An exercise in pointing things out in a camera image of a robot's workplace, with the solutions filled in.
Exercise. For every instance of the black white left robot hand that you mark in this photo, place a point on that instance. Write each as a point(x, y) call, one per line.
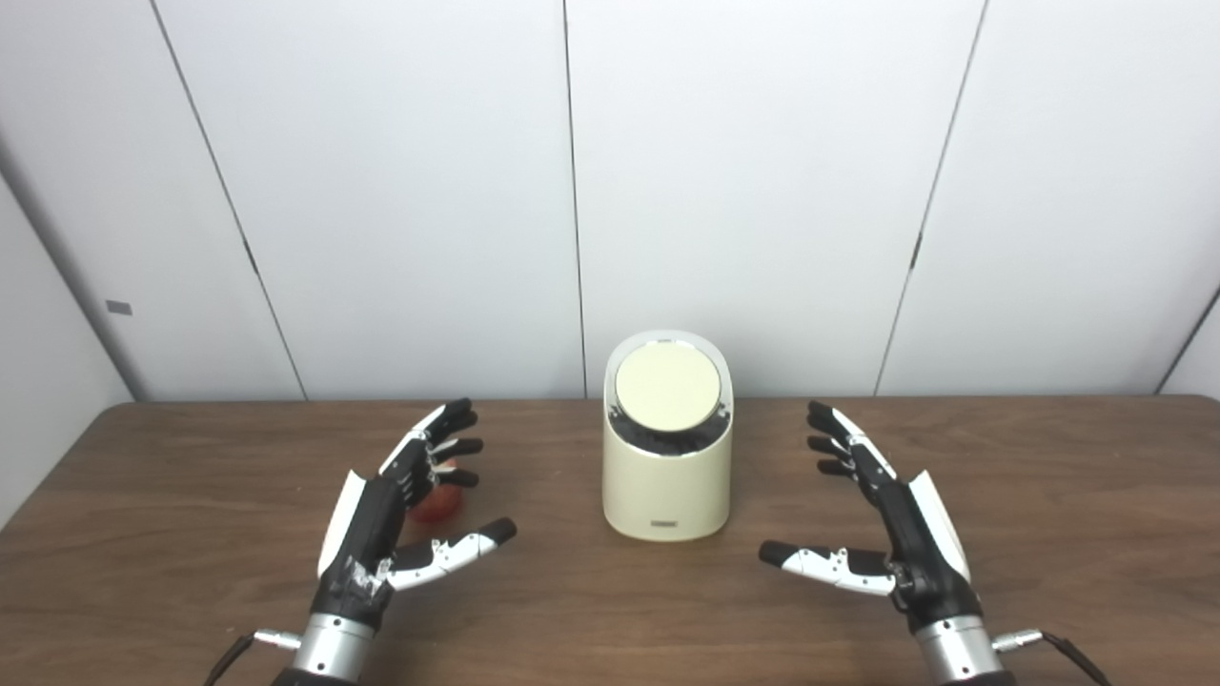
point(367, 534)

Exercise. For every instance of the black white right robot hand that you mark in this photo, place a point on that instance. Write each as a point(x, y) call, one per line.
point(920, 553)

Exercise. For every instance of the red apple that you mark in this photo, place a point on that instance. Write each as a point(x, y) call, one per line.
point(435, 510)

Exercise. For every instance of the cream-colored round bin lid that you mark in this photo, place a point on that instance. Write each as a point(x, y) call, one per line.
point(667, 386)

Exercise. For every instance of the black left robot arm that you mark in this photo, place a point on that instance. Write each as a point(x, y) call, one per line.
point(332, 650)

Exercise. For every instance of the cream-colored bin body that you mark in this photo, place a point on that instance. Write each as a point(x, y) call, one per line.
point(667, 491)

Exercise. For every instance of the small grey wall label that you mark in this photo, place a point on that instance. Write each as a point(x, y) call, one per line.
point(118, 308)

